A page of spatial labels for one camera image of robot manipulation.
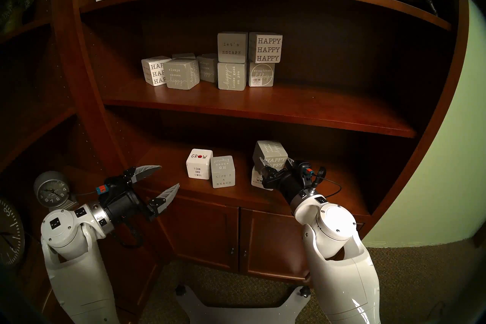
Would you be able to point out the grey circle logo cube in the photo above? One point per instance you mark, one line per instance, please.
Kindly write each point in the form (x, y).
(261, 74)

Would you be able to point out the white GROW cube I CAN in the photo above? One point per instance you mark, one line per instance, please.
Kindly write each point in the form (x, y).
(199, 167)

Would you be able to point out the wooden shelf board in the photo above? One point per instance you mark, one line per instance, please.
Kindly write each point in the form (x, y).
(322, 110)
(379, 0)

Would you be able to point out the grey script print cube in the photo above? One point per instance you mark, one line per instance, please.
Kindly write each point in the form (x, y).
(208, 69)

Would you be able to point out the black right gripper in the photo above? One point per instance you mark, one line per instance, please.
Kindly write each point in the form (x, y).
(292, 188)

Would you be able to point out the small grey alarm clock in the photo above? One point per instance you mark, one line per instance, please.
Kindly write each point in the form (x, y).
(51, 190)

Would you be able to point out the plain white cube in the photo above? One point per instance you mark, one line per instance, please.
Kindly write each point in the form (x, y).
(183, 56)

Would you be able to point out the wooden cabinet door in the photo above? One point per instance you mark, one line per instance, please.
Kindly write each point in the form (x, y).
(201, 232)
(273, 247)

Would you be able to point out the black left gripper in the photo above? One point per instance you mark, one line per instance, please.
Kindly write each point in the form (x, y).
(121, 207)

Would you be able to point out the grey LIFE'S A BEACH cube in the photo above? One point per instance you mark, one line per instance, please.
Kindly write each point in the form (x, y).
(223, 175)

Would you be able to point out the large brown round clock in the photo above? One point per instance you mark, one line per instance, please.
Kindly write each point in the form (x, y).
(9, 232)

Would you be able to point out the grey happy looks good cube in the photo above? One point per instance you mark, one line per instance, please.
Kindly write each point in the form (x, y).
(231, 77)

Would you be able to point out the grey LET'S ESCAPE cube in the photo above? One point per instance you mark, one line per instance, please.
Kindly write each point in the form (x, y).
(232, 48)

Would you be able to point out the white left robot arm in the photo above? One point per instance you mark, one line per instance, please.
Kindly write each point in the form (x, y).
(76, 277)

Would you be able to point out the dark wooden bookcase unit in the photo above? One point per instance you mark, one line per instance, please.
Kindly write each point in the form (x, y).
(38, 126)
(436, 118)

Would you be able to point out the white HAPPY print cube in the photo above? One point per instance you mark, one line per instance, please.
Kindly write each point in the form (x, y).
(151, 70)
(267, 49)

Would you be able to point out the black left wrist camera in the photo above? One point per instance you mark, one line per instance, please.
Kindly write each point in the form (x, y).
(114, 184)

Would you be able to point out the grey HAPPY print cube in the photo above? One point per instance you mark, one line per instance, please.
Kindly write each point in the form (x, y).
(271, 152)

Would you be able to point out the green potted plant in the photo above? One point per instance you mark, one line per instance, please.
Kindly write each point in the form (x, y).
(22, 0)

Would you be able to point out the black base knob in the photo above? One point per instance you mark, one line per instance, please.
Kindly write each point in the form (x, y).
(181, 291)
(305, 291)

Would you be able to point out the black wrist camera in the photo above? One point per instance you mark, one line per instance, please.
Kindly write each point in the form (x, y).
(114, 184)
(313, 177)

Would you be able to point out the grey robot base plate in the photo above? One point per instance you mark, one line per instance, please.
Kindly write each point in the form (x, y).
(197, 308)

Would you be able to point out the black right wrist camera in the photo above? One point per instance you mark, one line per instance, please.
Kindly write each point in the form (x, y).
(313, 177)

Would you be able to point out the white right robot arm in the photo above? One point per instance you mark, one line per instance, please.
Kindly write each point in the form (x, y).
(334, 270)

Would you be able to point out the grey always choose happy cube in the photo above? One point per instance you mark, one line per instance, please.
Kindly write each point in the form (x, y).
(178, 74)

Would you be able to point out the white GROW cube WORLD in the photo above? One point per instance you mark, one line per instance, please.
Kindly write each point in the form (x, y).
(255, 179)

